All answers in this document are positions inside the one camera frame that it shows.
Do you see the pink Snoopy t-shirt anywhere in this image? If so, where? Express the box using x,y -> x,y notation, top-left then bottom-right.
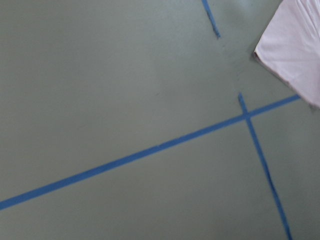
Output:
254,0 -> 320,108

